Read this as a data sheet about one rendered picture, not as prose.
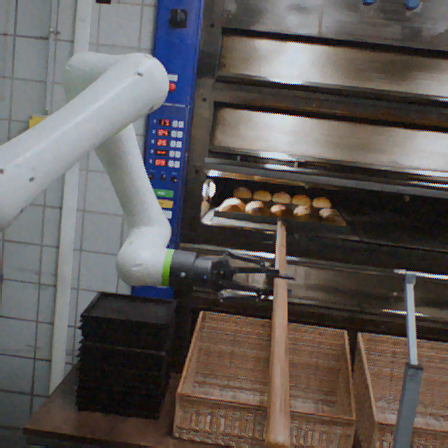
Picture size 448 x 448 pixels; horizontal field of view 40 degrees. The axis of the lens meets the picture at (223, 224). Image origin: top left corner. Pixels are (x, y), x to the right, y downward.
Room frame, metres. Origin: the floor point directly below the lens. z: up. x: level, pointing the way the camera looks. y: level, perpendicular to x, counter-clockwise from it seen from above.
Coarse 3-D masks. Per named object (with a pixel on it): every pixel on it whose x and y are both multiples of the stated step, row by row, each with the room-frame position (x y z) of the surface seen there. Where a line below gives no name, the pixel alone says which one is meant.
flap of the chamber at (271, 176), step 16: (224, 176) 2.30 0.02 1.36; (240, 176) 2.21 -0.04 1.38; (256, 176) 2.14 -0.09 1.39; (272, 176) 2.12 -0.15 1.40; (288, 176) 2.12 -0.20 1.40; (304, 176) 2.12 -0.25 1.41; (320, 176) 2.12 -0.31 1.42; (352, 192) 2.29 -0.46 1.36; (368, 192) 2.22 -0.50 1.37; (384, 192) 2.14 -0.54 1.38; (400, 192) 2.10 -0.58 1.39; (416, 192) 2.09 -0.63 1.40; (432, 192) 2.09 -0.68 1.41
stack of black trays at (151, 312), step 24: (96, 312) 1.97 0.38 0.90; (120, 312) 2.00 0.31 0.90; (144, 312) 2.02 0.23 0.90; (168, 312) 2.06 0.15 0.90; (96, 336) 1.90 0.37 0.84; (120, 336) 1.90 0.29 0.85; (144, 336) 1.89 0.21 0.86; (168, 336) 1.98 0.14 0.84; (96, 360) 1.91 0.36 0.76; (120, 360) 1.90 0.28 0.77; (144, 360) 1.90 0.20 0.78; (168, 360) 2.07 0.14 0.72; (96, 384) 1.90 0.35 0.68; (120, 384) 1.90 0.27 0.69; (144, 384) 1.90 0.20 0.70; (168, 384) 2.13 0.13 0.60; (96, 408) 1.90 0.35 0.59; (120, 408) 1.90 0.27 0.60; (144, 408) 1.90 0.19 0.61
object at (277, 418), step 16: (272, 320) 1.15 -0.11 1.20; (272, 336) 1.05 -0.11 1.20; (272, 352) 0.97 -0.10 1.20; (272, 368) 0.89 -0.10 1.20; (272, 384) 0.83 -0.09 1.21; (288, 384) 0.85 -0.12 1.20; (272, 400) 0.78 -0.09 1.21; (288, 400) 0.80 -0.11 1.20; (272, 416) 0.73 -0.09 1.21; (288, 416) 0.75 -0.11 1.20; (272, 432) 0.69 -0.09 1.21; (288, 432) 0.70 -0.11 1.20
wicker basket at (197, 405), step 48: (192, 336) 2.10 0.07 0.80; (240, 336) 2.22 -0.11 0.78; (288, 336) 2.21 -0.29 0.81; (336, 336) 2.21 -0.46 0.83; (192, 384) 2.16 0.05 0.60; (240, 384) 2.17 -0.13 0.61; (336, 384) 2.16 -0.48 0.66; (192, 432) 1.80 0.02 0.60; (240, 432) 1.78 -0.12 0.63; (336, 432) 1.75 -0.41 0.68
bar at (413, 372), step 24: (288, 264) 1.89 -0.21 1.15; (312, 264) 1.89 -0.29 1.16; (336, 264) 1.88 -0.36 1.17; (408, 288) 1.85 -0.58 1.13; (408, 312) 1.79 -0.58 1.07; (408, 336) 1.74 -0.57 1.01; (408, 360) 1.70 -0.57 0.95; (408, 384) 1.64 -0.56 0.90; (408, 408) 1.64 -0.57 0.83; (408, 432) 1.64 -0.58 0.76
